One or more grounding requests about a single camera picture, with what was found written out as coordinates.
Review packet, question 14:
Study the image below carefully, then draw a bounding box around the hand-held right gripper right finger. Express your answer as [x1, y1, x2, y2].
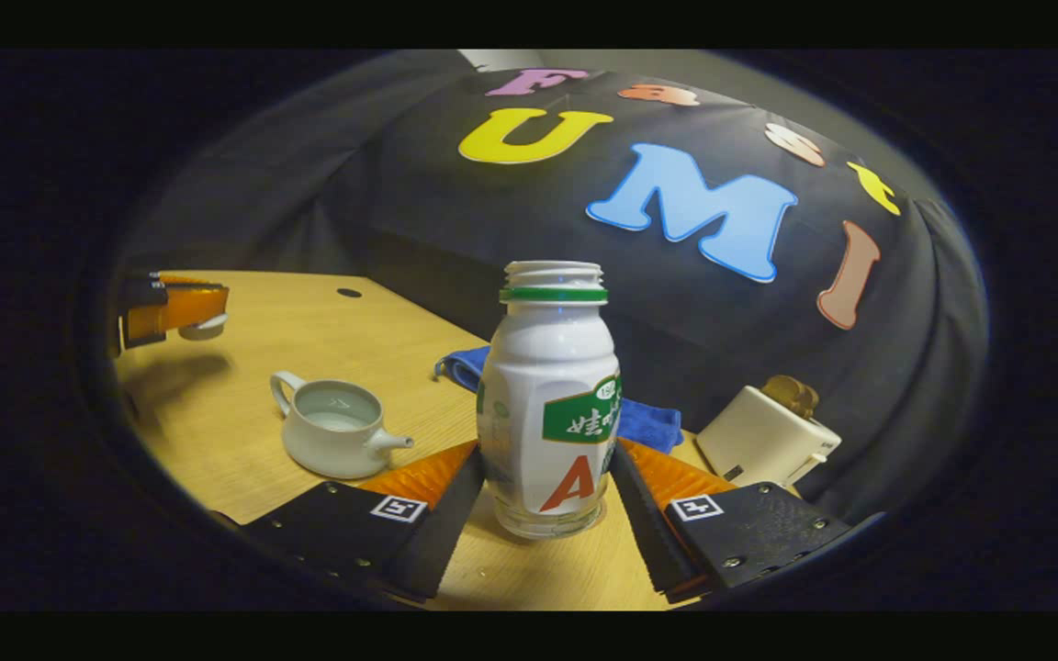
[610, 439, 856, 604]

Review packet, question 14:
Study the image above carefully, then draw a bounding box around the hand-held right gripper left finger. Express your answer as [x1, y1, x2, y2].
[240, 441, 486, 604]

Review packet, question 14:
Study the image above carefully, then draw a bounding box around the white ceramic teacup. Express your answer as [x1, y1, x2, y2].
[270, 370, 415, 480]

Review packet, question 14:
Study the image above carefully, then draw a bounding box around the white plastic water bottle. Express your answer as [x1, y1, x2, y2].
[477, 260, 624, 540]

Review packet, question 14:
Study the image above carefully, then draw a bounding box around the blue towel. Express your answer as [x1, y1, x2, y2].
[434, 345, 684, 454]

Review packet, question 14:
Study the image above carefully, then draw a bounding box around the white toaster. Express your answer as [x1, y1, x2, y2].
[696, 386, 842, 487]

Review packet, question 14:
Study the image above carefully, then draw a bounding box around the black backdrop cloth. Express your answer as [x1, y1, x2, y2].
[125, 55, 989, 524]

